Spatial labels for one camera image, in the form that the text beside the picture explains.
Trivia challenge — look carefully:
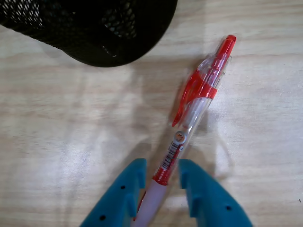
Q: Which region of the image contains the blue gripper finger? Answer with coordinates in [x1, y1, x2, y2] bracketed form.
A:
[79, 157, 147, 227]
[178, 158, 254, 227]

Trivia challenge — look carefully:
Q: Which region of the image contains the black mesh pen holder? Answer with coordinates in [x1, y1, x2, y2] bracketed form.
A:
[0, 0, 178, 68]

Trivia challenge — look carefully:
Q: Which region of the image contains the red white grip pen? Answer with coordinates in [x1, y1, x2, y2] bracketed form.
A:
[132, 35, 237, 223]

